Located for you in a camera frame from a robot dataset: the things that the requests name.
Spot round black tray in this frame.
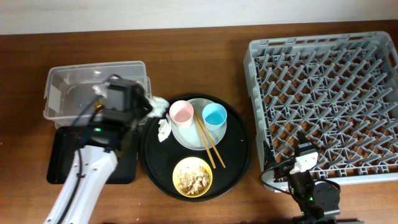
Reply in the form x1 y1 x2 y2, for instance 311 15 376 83
139 93 251 202

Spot white napkin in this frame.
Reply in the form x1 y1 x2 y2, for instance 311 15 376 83
146 96 172 142

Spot gold snack wrapper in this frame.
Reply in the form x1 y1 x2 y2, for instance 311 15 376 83
93 100 104 112

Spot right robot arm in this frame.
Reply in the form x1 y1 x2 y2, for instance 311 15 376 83
261 131 341 223

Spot wooden chopstick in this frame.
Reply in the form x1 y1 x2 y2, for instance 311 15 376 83
195 110 226 168
193 110 216 169

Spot light grey plate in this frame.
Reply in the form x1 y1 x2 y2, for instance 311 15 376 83
171 98 227 151

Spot right wooden chopstick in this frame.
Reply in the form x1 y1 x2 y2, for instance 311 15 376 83
195 110 226 168

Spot grey dishwasher rack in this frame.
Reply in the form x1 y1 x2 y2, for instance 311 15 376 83
243 31 397 185

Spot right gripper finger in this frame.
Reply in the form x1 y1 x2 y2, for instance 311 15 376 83
297 131 316 152
263 140 275 169

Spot pink cup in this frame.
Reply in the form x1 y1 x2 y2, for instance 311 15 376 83
169 100 194 128

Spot blue cup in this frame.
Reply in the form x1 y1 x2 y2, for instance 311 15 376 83
201 103 228 131

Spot left wooden chopstick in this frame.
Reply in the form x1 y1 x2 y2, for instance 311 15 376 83
193 110 216 169

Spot black rectangular tray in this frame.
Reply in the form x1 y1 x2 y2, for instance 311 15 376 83
47 126 141 184

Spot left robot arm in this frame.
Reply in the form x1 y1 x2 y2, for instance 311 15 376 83
45 75 153 223

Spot food scraps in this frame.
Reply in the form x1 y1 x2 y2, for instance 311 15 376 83
177 166 210 196

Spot clear plastic bin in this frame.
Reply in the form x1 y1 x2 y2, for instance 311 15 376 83
44 61 152 128

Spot yellow bowl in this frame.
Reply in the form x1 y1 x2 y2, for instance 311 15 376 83
172 157 213 198

